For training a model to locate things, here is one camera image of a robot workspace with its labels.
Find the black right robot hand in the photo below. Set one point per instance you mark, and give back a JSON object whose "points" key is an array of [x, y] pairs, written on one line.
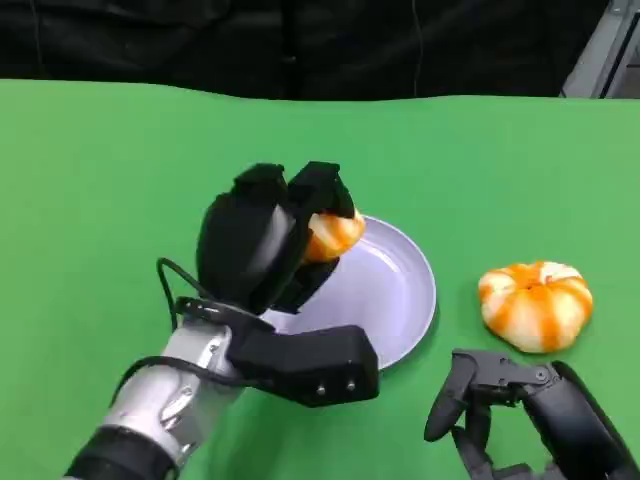
{"points": [[565, 415]]}

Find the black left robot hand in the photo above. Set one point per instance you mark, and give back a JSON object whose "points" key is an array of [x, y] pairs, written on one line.
{"points": [[250, 250]]}

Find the orange and white bread roll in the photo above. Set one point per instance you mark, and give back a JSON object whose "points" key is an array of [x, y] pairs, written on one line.
{"points": [[332, 237], [535, 305]]}

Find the lilac plate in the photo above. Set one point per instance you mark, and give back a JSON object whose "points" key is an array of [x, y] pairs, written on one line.
{"points": [[380, 300]]}

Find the green table cloth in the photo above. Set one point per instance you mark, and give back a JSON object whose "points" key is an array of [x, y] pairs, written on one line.
{"points": [[100, 175]]}

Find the black backdrop curtain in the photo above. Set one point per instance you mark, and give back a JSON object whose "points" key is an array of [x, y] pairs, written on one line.
{"points": [[280, 45]]}

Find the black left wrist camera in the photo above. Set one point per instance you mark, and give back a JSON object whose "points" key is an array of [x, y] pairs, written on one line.
{"points": [[310, 362]]}

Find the grey metal frame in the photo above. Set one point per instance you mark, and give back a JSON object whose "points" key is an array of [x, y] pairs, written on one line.
{"points": [[607, 55]]}

